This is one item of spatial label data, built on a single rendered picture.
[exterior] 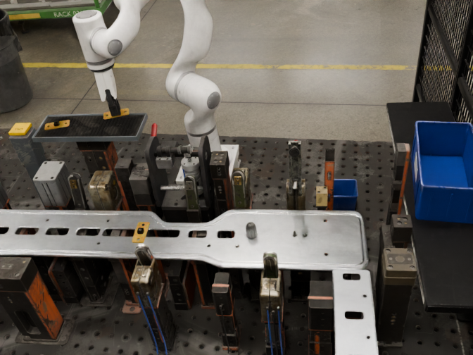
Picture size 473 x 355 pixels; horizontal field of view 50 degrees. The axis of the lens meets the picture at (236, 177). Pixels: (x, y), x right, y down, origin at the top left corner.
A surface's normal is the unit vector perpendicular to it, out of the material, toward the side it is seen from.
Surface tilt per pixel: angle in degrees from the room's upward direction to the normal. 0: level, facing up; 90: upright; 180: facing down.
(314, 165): 0
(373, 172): 0
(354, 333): 0
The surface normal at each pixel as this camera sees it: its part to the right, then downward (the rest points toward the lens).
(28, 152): -0.11, 0.65
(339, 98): -0.10, -0.76
